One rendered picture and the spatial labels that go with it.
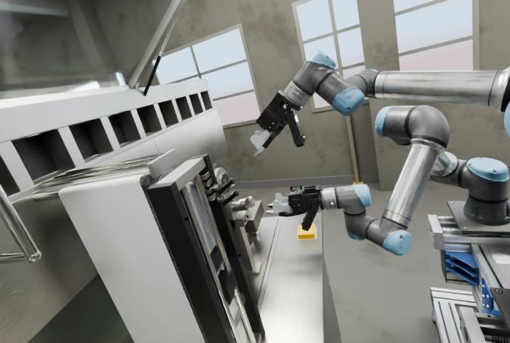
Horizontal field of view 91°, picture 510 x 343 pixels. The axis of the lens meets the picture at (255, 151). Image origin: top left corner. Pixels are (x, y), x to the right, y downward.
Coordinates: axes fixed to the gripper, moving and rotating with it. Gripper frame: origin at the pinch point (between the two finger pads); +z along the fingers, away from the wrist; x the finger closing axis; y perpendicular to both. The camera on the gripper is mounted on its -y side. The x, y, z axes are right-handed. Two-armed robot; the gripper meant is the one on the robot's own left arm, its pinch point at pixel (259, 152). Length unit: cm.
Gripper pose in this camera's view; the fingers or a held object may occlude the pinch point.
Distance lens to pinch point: 84.1
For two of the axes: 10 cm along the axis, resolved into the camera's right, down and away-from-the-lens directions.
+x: -2.3, 3.3, -9.2
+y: -7.9, -6.1, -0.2
